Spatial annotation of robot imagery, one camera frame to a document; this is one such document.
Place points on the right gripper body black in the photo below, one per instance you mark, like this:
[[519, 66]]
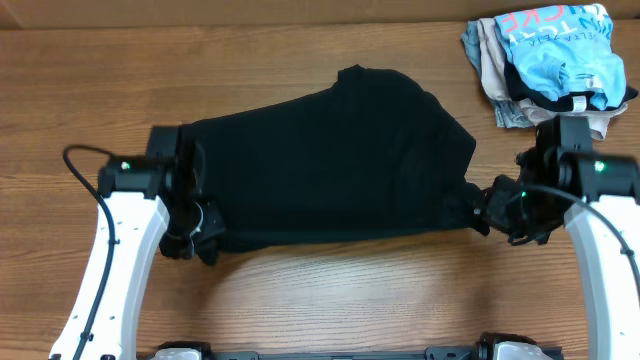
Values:
[[493, 209]]

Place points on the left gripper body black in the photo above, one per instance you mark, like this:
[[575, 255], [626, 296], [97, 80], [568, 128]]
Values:
[[198, 232]]

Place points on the black t-shirt with logo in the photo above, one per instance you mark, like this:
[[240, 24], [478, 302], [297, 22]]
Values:
[[373, 156]]

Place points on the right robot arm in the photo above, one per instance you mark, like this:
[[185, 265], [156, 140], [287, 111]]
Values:
[[564, 182]]

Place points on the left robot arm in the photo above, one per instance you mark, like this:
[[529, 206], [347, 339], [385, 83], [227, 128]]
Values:
[[147, 204]]

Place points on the black folded garment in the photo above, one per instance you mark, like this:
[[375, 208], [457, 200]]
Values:
[[573, 102]]

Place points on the beige folded garment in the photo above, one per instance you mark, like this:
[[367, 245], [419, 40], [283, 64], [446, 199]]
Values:
[[523, 113]]

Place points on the light blue printed t-shirt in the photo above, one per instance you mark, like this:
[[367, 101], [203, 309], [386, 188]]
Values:
[[561, 49]]

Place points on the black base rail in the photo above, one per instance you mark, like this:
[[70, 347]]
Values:
[[488, 346]]

